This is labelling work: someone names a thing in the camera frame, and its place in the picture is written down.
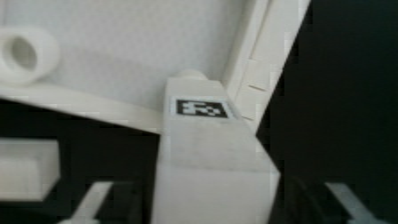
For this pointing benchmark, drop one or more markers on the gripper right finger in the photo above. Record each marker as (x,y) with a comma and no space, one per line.
(361,215)

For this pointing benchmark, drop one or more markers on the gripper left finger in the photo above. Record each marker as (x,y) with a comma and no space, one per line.
(84,215)

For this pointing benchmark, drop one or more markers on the white leg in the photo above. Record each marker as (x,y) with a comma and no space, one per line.
(29,169)
(217,177)

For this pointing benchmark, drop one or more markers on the white desk top tray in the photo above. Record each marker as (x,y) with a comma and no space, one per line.
(132,40)

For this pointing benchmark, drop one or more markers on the white front rail barrier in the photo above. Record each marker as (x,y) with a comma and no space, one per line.
(267,57)

